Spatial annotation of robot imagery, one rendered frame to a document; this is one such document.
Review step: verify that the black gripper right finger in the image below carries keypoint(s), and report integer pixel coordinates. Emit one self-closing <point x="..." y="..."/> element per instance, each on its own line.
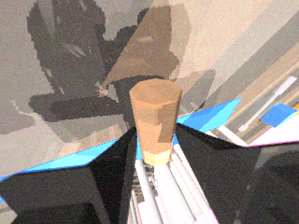
<point x="228" y="173"/>

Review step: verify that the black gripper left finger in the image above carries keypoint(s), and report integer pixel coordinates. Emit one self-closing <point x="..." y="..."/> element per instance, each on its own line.
<point x="106" y="182"/>

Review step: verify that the blue flat strip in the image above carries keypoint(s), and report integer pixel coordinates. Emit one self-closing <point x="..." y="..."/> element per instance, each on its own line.
<point x="202" y="121"/>

